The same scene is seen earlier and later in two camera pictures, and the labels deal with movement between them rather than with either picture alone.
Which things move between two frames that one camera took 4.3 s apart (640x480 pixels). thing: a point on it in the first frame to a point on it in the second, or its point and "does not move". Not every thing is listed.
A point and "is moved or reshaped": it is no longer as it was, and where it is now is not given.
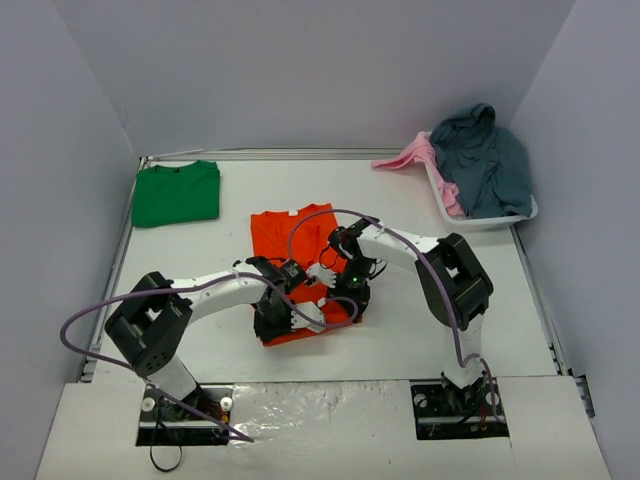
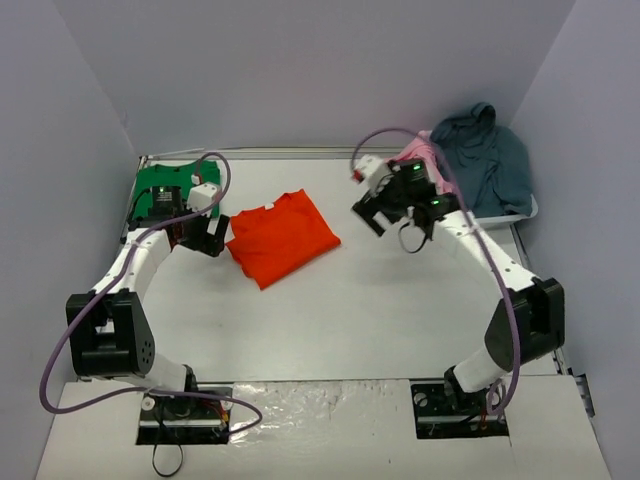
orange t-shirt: (301, 236) is moved or reshaped
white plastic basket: (492, 223) does not move
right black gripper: (348, 298) to (373, 213)
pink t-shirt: (421, 150) does not move
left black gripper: (272, 323) to (208, 238)
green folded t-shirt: (175, 193) does not move
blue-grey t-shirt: (488, 164) does not move
